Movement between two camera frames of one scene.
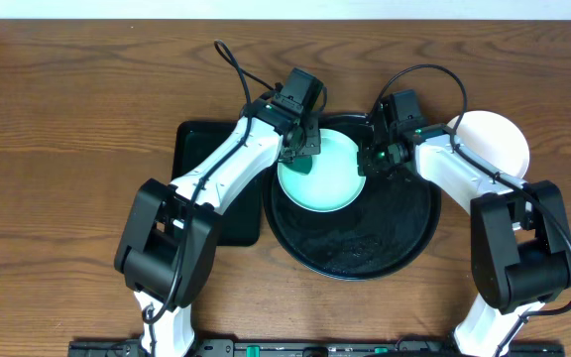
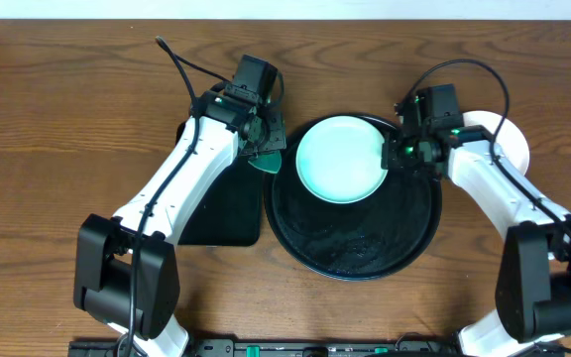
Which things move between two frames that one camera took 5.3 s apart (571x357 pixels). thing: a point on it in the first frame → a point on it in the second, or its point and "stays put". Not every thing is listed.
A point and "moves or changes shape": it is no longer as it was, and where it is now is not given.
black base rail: x=314 y=347 stays put
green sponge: x=300 y=164 moves or changes shape
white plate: x=496 y=138 stays put
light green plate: x=333 y=182 moves or changes shape
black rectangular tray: x=241 y=223 stays put
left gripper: x=303 y=147 → x=270 y=143
